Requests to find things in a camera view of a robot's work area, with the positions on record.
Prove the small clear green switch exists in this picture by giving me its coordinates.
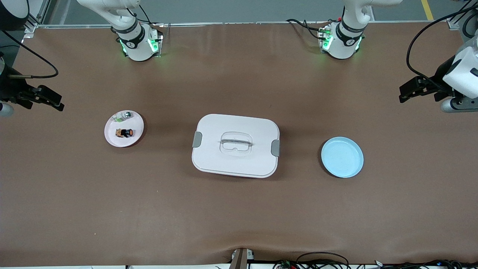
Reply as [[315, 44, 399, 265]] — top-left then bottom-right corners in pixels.
[[113, 111, 133, 124]]

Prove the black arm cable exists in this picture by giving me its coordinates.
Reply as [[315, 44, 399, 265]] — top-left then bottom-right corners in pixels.
[[406, 7, 478, 81], [0, 30, 59, 79]]

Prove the light blue round plate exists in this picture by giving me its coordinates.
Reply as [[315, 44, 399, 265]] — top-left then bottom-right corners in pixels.
[[321, 136, 364, 179]]

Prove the black looped cable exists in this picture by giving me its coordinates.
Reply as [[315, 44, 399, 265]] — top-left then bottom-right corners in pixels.
[[295, 251, 350, 269]]

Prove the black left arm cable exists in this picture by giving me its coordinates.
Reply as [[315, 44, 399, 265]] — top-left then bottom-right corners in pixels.
[[406, 7, 478, 81]]

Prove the clear box lid handle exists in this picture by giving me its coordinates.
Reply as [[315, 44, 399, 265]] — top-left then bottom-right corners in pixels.
[[219, 131, 253, 156]]

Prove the white lidded storage box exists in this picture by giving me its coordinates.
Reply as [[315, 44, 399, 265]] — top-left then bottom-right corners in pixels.
[[192, 114, 280, 179]]

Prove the black cable bundle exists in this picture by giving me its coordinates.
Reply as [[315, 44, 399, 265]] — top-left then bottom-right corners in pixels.
[[373, 259, 478, 269]]

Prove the silver table edge rail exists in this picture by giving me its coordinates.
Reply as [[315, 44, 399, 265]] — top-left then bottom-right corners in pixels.
[[35, 21, 454, 30]]

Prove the brown table mat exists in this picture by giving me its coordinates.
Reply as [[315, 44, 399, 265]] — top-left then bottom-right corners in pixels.
[[0, 22, 478, 266]]

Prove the pink round plate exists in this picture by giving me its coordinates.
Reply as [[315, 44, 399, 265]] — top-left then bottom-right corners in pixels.
[[104, 110, 145, 148]]

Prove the grey metal camera bracket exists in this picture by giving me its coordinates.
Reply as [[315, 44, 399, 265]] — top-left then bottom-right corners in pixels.
[[230, 247, 255, 269]]

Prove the black base power cable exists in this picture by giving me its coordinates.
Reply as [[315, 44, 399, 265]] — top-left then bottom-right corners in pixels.
[[126, 4, 165, 27], [286, 18, 325, 40]]

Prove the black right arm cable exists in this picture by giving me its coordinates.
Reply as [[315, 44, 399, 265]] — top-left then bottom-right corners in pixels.
[[0, 30, 59, 79]]

